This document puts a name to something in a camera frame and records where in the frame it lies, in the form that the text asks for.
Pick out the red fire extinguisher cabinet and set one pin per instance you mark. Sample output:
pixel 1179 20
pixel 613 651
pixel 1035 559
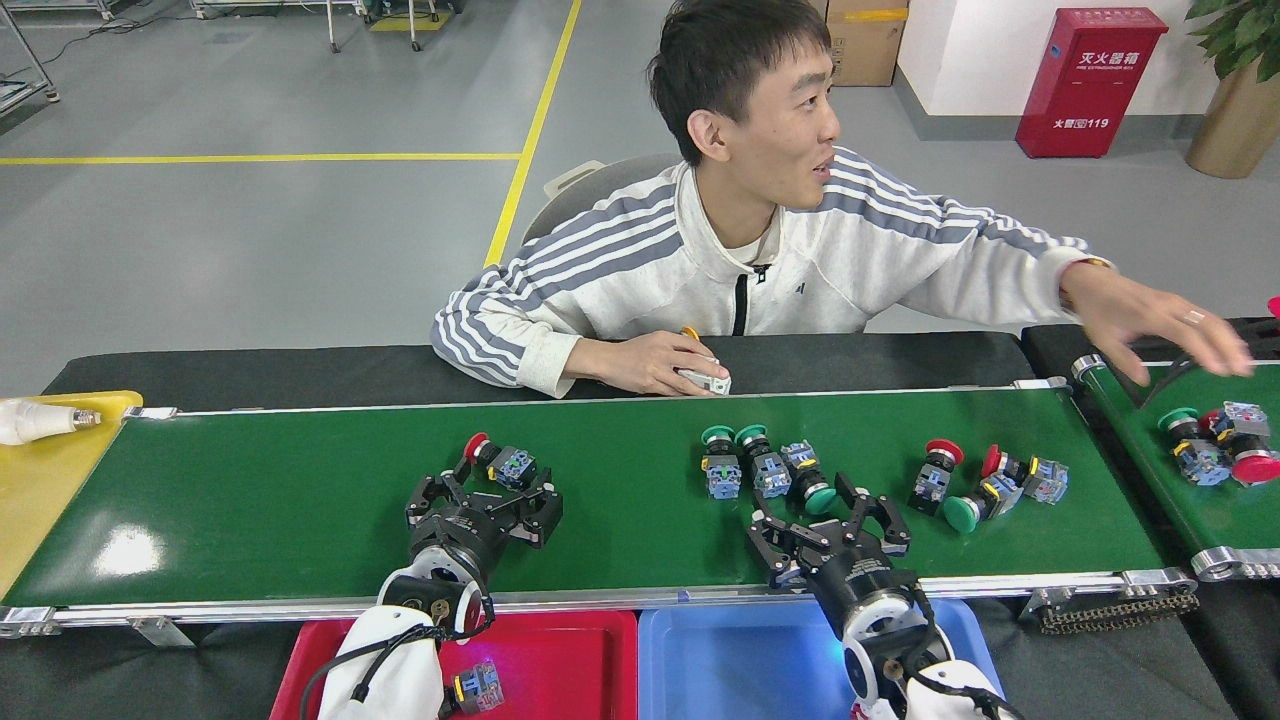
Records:
pixel 1090 90

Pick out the grey chair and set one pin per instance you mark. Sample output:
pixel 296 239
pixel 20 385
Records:
pixel 590 195

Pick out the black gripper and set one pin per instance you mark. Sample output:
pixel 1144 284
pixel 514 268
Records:
pixel 460 540
pixel 860 580

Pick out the blue plastic tray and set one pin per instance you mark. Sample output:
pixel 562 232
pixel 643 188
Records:
pixel 720 670

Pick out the person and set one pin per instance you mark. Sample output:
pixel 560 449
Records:
pixel 650 270

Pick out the person's right hand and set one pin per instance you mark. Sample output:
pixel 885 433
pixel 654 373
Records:
pixel 640 362

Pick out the long green conveyor belt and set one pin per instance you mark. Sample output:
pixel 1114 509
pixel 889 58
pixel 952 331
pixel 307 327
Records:
pixel 250 520

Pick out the yellow plastic tray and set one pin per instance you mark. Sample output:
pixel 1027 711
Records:
pixel 40 510

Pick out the white wheeled metal rack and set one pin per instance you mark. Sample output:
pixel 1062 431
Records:
pixel 270 6
pixel 20 98

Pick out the red plastic tray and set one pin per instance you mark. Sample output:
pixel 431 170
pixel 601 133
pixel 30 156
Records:
pixel 560 660

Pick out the white light bulb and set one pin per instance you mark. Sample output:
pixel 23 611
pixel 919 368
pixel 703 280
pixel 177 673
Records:
pixel 30 420

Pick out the white circuit breaker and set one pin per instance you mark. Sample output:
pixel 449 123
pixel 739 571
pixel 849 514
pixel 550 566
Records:
pixel 710 382

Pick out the person's left hand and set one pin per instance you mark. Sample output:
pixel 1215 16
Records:
pixel 1140 315

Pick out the cardboard box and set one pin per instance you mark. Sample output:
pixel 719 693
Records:
pixel 865 50

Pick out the red push button switch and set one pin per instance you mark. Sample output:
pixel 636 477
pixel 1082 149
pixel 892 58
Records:
pixel 1045 480
pixel 1240 420
pixel 515 467
pixel 932 485
pixel 1255 468

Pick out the short green conveyor belt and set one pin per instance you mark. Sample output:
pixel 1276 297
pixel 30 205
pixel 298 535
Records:
pixel 1230 520

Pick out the potted plant in gold pot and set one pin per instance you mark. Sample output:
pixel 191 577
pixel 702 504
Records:
pixel 1235 130

